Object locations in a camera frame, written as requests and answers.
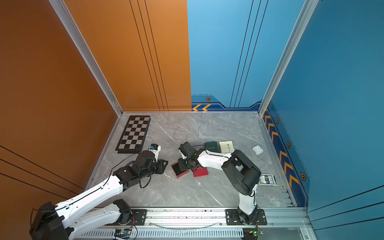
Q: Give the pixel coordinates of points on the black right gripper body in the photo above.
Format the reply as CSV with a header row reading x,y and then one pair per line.
x,y
185,164

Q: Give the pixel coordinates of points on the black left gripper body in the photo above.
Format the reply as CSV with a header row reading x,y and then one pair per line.
x,y
157,168

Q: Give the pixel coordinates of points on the red booklet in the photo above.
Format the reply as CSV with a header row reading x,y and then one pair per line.
x,y
200,172

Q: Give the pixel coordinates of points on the red jewelry box base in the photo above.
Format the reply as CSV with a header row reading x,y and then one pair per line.
x,y
177,170

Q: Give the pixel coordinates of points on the green booklet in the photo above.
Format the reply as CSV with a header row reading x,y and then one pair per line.
x,y
212,147

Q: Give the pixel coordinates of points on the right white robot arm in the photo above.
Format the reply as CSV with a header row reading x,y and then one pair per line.
x,y
243,174

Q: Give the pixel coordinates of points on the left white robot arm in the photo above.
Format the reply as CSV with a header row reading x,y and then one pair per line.
x,y
69,219

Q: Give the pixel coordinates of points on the black white chessboard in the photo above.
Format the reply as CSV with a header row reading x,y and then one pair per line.
x,y
134,134

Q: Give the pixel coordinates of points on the left circuit board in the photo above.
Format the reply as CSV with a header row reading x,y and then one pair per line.
x,y
122,234

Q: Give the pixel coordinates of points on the circuit board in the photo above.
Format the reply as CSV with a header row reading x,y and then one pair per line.
x,y
252,234
122,234

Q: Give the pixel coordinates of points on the clear plastic earphone case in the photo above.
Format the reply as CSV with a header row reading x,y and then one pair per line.
x,y
257,150

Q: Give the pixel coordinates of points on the playing card deck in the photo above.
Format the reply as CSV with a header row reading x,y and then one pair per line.
x,y
268,180

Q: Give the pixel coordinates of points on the right circuit board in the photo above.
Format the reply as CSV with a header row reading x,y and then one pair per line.
x,y
252,234

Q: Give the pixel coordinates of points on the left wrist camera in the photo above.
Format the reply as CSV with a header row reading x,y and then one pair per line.
x,y
155,149

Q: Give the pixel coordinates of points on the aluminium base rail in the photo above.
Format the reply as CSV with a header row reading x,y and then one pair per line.
x,y
219,217

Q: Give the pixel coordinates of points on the aluminium corner post left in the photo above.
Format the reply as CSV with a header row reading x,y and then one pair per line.
x,y
75,34

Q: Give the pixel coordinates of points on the aluminium corner post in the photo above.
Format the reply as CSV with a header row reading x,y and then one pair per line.
x,y
75,34
304,17

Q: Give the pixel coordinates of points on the aluminium corner post right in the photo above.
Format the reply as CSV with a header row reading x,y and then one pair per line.
x,y
304,17

